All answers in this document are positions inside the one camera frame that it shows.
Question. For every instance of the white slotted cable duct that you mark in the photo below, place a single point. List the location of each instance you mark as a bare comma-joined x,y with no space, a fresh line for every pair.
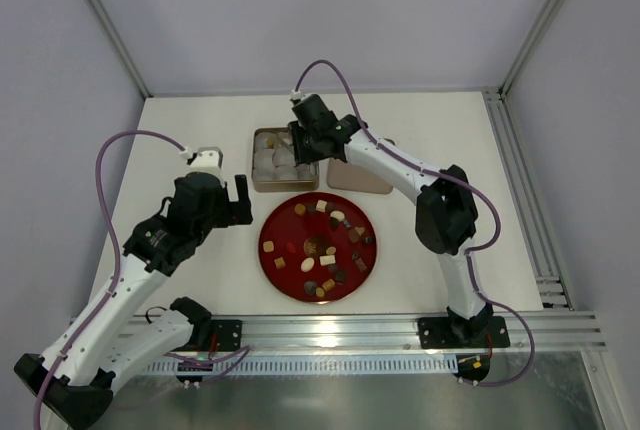
313,365

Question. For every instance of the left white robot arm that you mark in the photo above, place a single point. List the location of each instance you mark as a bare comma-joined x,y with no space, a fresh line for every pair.
78,375

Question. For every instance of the tan rounded square chocolate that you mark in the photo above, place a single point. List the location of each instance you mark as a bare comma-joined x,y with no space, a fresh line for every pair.
268,247

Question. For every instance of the gold tin lid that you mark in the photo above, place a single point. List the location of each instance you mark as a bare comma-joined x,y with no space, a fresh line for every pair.
349,177

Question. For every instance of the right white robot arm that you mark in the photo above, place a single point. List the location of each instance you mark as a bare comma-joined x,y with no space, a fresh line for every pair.
445,210

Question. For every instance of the dark square chocolate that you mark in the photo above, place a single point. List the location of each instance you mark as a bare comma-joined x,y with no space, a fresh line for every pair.
341,275

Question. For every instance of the metal serving tongs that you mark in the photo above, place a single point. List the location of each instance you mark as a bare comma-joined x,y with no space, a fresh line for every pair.
297,140

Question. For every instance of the gold ribbed round chocolate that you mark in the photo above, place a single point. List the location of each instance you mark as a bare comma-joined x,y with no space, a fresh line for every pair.
300,209

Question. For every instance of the white swirl oval chocolate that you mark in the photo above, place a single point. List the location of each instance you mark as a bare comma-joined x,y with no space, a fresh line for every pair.
307,264

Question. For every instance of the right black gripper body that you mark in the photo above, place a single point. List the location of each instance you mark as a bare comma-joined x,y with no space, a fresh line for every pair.
304,145

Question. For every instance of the aluminium frame post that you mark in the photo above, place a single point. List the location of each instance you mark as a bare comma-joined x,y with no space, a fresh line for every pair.
117,44

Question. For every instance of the brown rectangular chocolate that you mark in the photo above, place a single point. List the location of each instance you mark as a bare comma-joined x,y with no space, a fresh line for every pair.
361,265

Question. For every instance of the brown oval chocolate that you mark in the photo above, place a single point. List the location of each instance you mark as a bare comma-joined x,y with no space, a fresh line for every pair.
353,235

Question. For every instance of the white square chocolate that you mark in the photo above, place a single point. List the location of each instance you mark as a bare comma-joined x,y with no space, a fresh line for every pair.
321,205

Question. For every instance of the caramel barrel chocolate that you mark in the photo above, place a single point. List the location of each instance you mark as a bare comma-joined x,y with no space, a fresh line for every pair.
328,285

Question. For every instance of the grey brown round chocolate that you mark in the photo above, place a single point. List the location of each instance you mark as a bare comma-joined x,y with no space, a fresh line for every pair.
310,287

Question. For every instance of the red round tray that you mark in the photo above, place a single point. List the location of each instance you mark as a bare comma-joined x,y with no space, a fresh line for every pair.
312,235

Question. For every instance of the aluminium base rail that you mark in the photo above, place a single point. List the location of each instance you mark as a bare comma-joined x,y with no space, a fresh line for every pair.
550,330

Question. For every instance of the white rectangular chocolate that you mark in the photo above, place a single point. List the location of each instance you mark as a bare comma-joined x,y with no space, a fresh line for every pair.
327,260

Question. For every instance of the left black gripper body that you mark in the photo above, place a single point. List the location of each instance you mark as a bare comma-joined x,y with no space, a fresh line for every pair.
232,205

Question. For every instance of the gold leaf square chocolate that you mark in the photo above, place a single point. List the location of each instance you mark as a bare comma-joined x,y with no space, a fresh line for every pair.
280,263

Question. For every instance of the gold tin box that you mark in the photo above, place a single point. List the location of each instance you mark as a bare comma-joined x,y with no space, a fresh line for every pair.
274,169

